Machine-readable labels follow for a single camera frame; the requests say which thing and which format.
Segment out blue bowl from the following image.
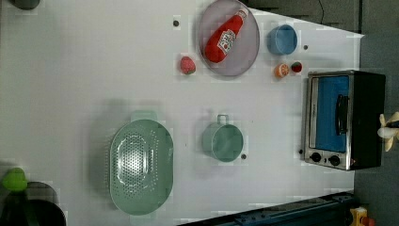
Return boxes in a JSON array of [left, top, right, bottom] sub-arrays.
[[266, 24, 297, 56]]

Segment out black toaster oven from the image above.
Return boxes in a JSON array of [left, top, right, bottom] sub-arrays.
[[303, 70, 386, 170]]

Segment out green metal mug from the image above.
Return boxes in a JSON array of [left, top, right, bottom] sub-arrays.
[[201, 114, 244, 162]]

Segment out green toy pear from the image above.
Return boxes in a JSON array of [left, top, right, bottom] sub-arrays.
[[2, 168, 27, 192]]

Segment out grey round plate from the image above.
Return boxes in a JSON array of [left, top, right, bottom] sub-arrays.
[[196, 0, 260, 79]]

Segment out orange slice toy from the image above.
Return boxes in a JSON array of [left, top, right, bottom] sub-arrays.
[[274, 63, 290, 78]]

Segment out red ketchup bottle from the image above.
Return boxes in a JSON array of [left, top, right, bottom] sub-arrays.
[[204, 8, 248, 63]]

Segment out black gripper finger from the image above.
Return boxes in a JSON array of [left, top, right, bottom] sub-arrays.
[[388, 121, 399, 128]]

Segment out black round container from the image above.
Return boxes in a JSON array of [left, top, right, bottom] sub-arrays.
[[1, 182, 67, 226]]

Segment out small red strawberry toy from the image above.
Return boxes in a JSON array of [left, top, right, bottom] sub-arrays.
[[291, 61, 303, 73]]

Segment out black cylinder post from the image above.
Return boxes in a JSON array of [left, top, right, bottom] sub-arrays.
[[9, 0, 40, 10]]

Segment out green perforated colander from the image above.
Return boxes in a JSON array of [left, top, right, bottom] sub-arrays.
[[109, 110, 174, 216]]

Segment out yellow red clamp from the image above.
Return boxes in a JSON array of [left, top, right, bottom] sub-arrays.
[[350, 207, 375, 226]]

